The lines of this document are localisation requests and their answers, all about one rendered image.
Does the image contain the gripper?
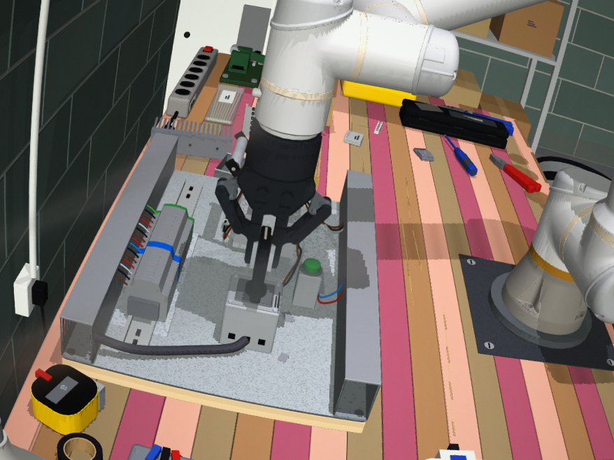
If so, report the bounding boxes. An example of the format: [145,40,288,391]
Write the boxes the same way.
[213,117,334,268]

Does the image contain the grey button box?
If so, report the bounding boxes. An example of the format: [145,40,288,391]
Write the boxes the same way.
[291,267,324,309]

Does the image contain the clear plastic box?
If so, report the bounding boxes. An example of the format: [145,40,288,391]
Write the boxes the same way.
[204,86,244,126]

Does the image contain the grey terminal block row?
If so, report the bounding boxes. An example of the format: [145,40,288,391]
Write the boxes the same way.
[125,203,196,323]

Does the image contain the green circuit board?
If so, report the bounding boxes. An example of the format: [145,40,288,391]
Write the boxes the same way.
[220,45,266,88]

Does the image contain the grey power strip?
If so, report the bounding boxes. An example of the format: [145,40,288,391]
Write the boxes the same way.
[166,45,220,117]

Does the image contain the yellow box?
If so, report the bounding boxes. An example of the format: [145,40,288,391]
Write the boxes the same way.
[339,79,417,108]

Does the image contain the grey speckled mounting plate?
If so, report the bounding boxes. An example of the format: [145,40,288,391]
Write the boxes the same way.
[62,167,380,419]

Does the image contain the black corrugated conduit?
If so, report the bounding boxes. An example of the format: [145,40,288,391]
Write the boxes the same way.
[92,329,251,357]

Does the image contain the blue screwdriver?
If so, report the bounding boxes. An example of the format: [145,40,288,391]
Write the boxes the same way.
[443,134,479,178]

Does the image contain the black tool case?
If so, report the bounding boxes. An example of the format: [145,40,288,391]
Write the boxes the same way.
[399,97,515,150]

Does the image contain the yellow tape measure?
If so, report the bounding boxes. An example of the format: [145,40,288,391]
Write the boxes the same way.
[30,363,106,436]

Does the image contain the black tape roll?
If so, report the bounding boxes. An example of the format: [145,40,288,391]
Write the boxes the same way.
[56,432,105,460]

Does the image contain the grey shelf unit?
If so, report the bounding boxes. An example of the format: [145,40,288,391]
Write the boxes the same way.
[450,0,583,150]

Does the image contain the brown cardboard box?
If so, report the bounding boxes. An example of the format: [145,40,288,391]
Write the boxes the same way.
[489,0,566,59]

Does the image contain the red and blue wires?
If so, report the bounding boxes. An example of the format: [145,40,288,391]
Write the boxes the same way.
[315,282,345,306]

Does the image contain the grey slotted wire duct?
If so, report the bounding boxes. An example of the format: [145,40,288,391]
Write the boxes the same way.
[150,116,251,157]

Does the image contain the grey disconnect switch box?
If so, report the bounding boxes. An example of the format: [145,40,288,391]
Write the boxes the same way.
[219,274,285,355]

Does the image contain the grey metal enclosure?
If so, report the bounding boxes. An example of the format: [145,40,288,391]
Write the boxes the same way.
[236,4,273,52]

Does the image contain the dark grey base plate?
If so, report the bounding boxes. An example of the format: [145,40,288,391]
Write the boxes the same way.
[457,253,614,373]

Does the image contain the white cable conduit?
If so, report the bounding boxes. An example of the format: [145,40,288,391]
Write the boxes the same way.
[27,0,52,268]

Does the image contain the red handled pliers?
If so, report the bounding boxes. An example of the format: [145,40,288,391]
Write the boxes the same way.
[488,152,543,194]

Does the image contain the white wall socket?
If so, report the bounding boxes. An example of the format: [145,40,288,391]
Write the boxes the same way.
[13,262,41,318]

